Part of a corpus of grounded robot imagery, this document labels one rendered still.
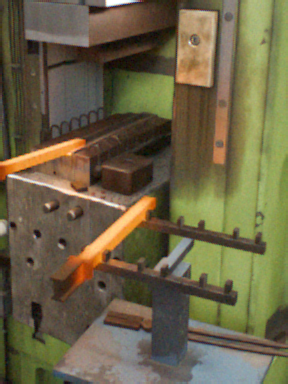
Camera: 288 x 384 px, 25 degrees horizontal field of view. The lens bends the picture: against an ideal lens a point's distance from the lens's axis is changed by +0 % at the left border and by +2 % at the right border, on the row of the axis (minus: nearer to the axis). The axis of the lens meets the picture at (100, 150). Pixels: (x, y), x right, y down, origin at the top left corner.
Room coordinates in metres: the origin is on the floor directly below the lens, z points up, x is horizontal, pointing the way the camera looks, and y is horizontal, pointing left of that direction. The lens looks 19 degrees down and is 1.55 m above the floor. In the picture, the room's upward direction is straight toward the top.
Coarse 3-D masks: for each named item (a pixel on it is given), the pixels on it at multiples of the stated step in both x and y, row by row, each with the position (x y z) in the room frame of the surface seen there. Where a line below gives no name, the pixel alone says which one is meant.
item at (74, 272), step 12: (144, 204) 1.33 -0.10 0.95; (132, 216) 1.27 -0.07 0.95; (144, 216) 1.31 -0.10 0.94; (120, 228) 1.21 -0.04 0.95; (132, 228) 1.25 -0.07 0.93; (96, 240) 1.16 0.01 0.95; (108, 240) 1.16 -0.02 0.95; (120, 240) 1.20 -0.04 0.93; (84, 252) 1.11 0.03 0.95; (96, 252) 1.11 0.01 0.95; (72, 264) 1.04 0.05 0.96; (84, 264) 1.06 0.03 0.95; (96, 264) 1.10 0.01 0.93; (60, 276) 1.00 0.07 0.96; (72, 276) 1.03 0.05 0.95; (84, 276) 1.06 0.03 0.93; (60, 288) 1.00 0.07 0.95; (72, 288) 1.03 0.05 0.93; (60, 300) 0.99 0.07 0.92
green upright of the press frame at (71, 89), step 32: (0, 0) 1.89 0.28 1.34; (0, 32) 1.89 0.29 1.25; (32, 64) 1.83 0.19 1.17; (64, 64) 1.88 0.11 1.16; (96, 64) 2.01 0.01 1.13; (32, 96) 1.83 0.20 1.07; (64, 96) 1.88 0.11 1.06; (96, 96) 2.01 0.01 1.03; (0, 128) 1.91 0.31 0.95; (32, 128) 1.84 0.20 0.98; (64, 128) 1.87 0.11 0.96; (0, 160) 1.91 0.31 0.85; (0, 192) 1.91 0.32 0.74; (0, 320) 1.93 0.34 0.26; (0, 352) 1.94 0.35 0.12
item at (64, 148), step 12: (60, 144) 1.58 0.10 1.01; (72, 144) 1.58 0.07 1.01; (24, 156) 1.46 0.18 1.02; (36, 156) 1.47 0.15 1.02; (48, 156) 1.50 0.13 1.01; (60, 156) 1.54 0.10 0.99; (0, 168) 1.36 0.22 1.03; (12, 168) 1.40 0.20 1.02; (24, 168) 1.43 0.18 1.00; (0, 180) 1.35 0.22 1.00
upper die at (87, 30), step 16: (32, 0) 1.65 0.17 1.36; (160, 0) 1.80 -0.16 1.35; (32, 16) 1.64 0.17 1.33; (48, 16) 1.61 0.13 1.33; (64, 16) 1.58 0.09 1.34; (80, 16) 1.55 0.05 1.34; (96, 16) 1.56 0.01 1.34; (112, 16) 1.62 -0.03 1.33; (128, 16) 1.67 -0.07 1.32; (144, 16) 1.74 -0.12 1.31; (160, 16) 1.80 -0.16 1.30; (32, 32) 1.64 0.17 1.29; (48, 32) 1.61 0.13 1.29; (64, 32) 1.58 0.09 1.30; (80, 32) 1.55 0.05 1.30; (96, 32) 1.56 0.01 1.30; (112, 32) 1.62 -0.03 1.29; (128, 32) 1.68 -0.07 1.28; (144, 32) 1.74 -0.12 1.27
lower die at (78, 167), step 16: (128, 112) 1.96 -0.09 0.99; (144, 112) 1.92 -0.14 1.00; (80, 128) 1.82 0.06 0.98; (96, 128) 1.79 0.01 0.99; (160, 128) 1.82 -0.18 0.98; (48, 144) 1.67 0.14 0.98; (96, 144) 1.64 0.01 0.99; (112, 144) 1.64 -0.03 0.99; (48, 160) 1.61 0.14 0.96; (64, 160) 1.58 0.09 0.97; (80, 160) 1.55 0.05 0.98; (96, 160) 1.56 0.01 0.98; (64, 176) 1.58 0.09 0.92; (80, 176) 1.55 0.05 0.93
